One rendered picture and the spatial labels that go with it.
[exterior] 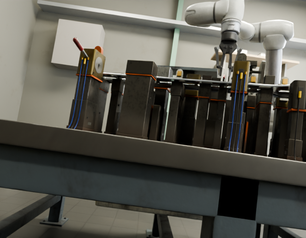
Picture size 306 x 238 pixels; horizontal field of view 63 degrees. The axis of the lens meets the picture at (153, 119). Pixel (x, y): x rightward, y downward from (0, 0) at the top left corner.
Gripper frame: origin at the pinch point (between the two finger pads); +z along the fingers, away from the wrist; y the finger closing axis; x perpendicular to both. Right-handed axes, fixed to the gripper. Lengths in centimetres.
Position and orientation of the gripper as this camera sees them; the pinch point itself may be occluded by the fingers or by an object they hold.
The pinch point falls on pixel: (224, 76)
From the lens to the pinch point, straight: 123.4
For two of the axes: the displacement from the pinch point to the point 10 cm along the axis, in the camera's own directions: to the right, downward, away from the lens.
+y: 9.6, 1.2, -2.6
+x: 2.5, 1.2, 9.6
